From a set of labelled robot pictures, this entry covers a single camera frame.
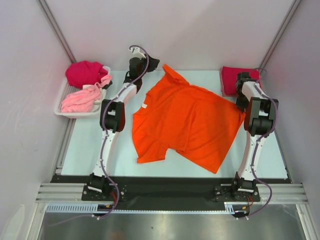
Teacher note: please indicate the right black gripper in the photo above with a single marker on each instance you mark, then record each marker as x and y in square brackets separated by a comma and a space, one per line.
[241, 105]

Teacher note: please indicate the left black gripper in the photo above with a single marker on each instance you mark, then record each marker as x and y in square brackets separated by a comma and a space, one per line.
[152, 64]

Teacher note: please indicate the orange t shirt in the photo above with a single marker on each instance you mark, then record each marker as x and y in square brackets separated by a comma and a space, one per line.
[198, 124]

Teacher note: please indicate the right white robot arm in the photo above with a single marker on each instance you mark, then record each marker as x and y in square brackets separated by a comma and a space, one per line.
[261, 115]

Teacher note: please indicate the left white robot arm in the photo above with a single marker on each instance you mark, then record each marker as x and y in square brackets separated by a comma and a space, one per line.
[112, 121]

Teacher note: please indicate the crumpled magenta t shirt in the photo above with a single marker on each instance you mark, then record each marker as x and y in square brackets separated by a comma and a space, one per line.
[85, 73]

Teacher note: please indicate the crumpled pink t shirt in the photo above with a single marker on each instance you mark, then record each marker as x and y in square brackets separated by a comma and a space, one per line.
[74, 102]

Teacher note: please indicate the white plastic basket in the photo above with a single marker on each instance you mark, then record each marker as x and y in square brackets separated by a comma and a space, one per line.
[65, 90]

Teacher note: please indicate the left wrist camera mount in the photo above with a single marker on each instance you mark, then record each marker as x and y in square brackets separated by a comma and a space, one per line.
[137, 52]

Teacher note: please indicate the white slotted cable duct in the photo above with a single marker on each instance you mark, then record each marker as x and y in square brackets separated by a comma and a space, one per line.
[103, 208]

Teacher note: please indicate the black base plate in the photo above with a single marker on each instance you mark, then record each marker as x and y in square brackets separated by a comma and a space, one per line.
[160, 193]

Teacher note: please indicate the aluminium frame rail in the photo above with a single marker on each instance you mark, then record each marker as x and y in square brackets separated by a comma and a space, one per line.
[72, 193]

